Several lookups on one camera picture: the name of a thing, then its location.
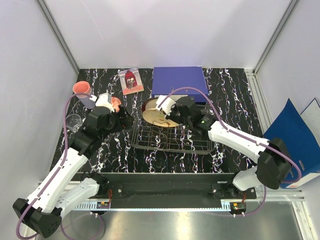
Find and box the black wire dish rack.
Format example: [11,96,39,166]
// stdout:
[130,113,214,155]

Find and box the clear glass tumbler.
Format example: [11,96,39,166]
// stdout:
[65,114,83,133]

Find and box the blue folder outside cell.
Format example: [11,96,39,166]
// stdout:
[263,99,320,189]

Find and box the blue ring binder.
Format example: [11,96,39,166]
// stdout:
[151,66,209,104]

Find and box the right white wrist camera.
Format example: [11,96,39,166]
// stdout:
[155,95,176,116]

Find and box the lavender plastic cup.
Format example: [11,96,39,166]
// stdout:
[78,94,97,110]

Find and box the red rimmed cream plate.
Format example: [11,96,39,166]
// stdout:
[141,97,158,112]

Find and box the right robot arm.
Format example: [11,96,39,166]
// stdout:
[157,96,292,199]

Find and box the red illustrated booklet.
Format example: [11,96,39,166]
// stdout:
[118,67,144,95]

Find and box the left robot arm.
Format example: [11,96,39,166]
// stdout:
[12,106,134,238]

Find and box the white cable duct rail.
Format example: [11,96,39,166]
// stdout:
[74,201,110,211]

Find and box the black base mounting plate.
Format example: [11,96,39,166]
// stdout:
[83,173,257,212]

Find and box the blue white patterned bowl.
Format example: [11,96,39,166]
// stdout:
[111,96,122,113]

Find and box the cream floral plate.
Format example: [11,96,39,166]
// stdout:
[142,108,179,128]

